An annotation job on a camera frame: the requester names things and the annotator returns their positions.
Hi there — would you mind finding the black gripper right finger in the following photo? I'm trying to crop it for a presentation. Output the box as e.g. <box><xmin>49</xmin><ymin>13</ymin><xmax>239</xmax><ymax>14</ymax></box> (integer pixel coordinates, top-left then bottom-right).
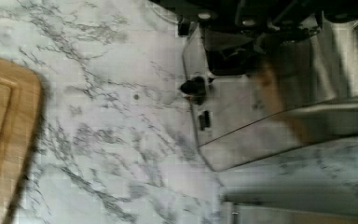
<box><xmin>260</xmin><ymin>12</ymin><xmax>323</xmax><ymax>47</ymax></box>

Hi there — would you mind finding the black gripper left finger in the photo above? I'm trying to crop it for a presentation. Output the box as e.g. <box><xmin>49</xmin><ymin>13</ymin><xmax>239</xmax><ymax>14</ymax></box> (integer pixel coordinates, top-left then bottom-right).
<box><xmin>199</xmin><ymin>18</ymin><xmax>260</xmax><ymax>77</ymax></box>

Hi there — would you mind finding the silver two-slot toaster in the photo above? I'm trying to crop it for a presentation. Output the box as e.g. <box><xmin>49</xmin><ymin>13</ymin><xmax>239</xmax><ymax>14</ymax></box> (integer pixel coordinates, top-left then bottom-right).
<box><xmin>183</xmin><ymin>21</ymin><xmax>358</xmax><ymax>172</ymax></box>

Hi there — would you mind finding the brown bread slice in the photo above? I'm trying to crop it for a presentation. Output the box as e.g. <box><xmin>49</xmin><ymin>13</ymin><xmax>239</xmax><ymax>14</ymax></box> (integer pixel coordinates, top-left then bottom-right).
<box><xmin>251</xmin><ymin>61</ymin><xmax>312</xmax><ymax>145</ymax></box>

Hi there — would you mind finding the bamboo cutting board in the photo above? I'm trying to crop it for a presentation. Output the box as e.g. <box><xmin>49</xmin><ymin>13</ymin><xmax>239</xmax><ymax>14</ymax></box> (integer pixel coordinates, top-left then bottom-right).
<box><xmin>0</xmin><ymin>58</ymin><xmax>42</xmax><ymax>224</ymax></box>

